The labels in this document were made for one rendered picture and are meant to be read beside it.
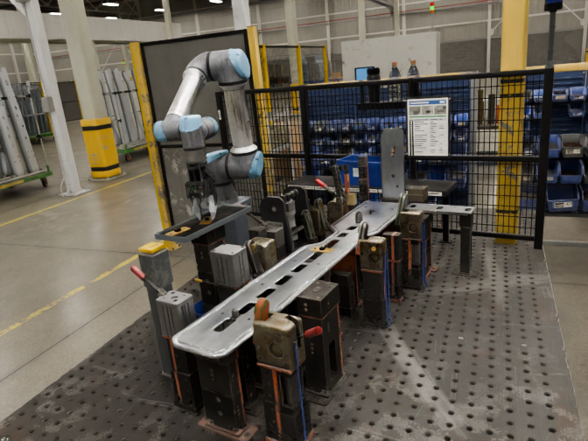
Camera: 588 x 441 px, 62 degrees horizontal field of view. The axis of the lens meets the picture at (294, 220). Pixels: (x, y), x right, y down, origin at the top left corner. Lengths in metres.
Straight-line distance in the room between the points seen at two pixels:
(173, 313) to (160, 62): 3.55
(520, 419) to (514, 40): 1.66
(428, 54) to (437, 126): 6.13
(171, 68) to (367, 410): 3.75
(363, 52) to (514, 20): 6.47
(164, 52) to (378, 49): 4.87
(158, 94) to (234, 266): 3.38
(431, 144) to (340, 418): 1.57
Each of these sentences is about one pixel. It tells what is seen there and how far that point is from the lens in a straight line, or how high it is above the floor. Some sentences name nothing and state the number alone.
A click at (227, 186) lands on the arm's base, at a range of 2.17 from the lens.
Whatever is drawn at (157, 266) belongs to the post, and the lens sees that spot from 1.57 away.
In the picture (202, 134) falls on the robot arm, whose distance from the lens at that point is 1.67.
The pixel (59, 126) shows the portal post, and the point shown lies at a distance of 8.64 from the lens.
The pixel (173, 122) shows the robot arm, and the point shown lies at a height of 1.50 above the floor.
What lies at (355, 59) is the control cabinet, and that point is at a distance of 8.92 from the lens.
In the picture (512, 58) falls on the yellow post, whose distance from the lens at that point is 2.54.
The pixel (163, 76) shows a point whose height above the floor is 1.68.
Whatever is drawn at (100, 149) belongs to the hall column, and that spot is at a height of 0.57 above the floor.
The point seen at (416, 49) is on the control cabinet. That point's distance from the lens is 8.71.
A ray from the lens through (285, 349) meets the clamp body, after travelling 1.22.
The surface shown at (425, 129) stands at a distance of 2.61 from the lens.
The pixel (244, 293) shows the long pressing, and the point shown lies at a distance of 1.53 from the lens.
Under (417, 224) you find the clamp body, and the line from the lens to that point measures 2.05.
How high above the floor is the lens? 1.65
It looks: 17 degrees down
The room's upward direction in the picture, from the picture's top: 5 degrees counter-clockwise
